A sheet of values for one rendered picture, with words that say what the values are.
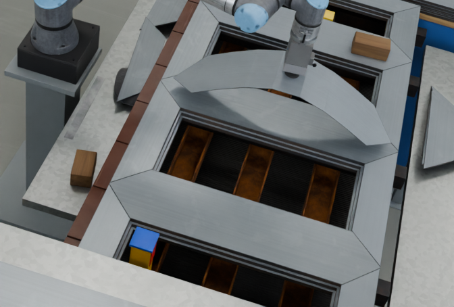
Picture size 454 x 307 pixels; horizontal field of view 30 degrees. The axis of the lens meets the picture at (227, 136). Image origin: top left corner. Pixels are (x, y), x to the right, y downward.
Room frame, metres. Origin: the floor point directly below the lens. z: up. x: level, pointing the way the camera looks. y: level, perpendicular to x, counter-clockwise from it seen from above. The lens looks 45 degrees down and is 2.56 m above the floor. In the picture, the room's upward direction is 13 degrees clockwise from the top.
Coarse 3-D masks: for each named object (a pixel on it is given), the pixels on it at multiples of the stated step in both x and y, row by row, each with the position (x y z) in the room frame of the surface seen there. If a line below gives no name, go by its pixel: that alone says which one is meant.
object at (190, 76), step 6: (204, 60) 1.96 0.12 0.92; (192, 66) 1.94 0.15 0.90; (198, 66) 1.93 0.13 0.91; (186, 72) 1.91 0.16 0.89; (192, 72) 1.90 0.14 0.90; (198, 72) 1.90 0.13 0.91; (186, 78) 1.88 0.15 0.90; (192, 78) 1.87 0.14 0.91; (180, 84) 1.86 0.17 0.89; (186, 84) 1.85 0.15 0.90; (192, 84) 1.84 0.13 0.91; (192, 90) 1.81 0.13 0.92
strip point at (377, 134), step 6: (372, 114) 1.89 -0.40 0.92; (372, 120) 1.87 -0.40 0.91; (378, 120) 1.89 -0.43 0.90; (372, 126) 1.85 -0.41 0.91; (378, 126) 1.86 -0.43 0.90; (372, 132) 1.83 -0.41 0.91; (378, 132) 1.84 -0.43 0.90; (384, 132) 1.86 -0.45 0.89; (372, 138) 1.80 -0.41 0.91; (378, 138) 1.82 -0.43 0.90; (384, 138) 1.84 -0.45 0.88; (366, 144) 1.76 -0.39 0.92; (372, 144) 1.78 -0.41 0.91; (378, 144) 1.80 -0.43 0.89
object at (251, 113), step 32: (192, 32) 2.16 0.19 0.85; (224, 32) 2.23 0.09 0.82; (384, 32) 2.45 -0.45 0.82; (192, 64) 2.00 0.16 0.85; (352, 64) 2.20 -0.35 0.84; (192, 96) 1.86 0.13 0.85; (224, 96) 1.89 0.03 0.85; (256, 96) 1.93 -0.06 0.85; (224, 128) 1.78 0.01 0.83; (256, 128) 1.79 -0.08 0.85; (288, 128) 1.82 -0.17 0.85; (320, 128) 1.85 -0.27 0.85; (160, 160) 1.59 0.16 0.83; (320, 160) 1.75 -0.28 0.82; (352, 160) 1.76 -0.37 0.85; (128, 224) 1.35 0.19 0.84; (352, 224) 1.52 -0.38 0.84; (224, 256) 1.33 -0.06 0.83; (320, 288) 1.30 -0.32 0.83
